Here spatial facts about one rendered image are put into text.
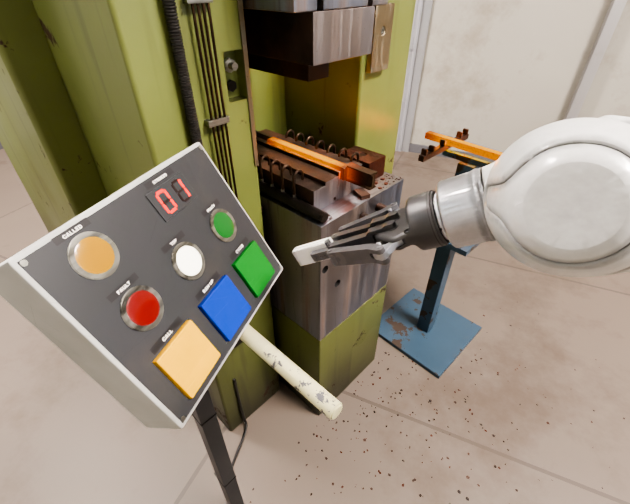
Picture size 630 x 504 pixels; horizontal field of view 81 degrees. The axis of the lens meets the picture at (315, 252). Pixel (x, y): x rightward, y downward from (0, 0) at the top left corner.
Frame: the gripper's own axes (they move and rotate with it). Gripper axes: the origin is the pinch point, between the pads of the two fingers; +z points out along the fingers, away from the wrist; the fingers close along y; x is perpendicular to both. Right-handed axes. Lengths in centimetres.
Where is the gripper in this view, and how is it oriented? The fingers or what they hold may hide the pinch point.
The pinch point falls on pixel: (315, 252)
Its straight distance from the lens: 58.1
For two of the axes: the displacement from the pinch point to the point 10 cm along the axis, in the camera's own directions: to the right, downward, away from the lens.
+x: -4.7, -7.8, -4.0
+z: -8.2, 2.3, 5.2
